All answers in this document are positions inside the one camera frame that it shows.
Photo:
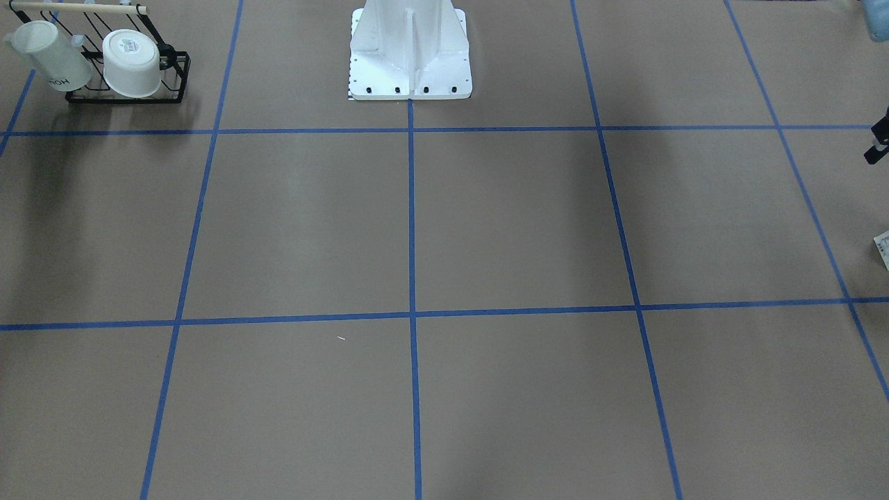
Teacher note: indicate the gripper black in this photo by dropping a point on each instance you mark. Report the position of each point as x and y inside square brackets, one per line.
[878, 147]

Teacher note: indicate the black wire cup rack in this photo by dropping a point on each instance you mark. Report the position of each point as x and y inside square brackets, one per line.
[95, 52]

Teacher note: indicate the brown paper table cover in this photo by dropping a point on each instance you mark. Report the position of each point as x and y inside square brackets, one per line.
[637, 263]

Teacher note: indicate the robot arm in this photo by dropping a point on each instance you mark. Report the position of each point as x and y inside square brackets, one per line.
[876, 22]

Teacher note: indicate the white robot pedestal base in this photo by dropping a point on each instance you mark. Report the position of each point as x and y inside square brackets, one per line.
[409, 50]

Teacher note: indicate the white cup on wire rack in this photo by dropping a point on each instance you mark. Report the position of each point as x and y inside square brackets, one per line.
[131, 63]

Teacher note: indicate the blue milk carton green cap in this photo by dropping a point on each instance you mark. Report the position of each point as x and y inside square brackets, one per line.
[882, 247]

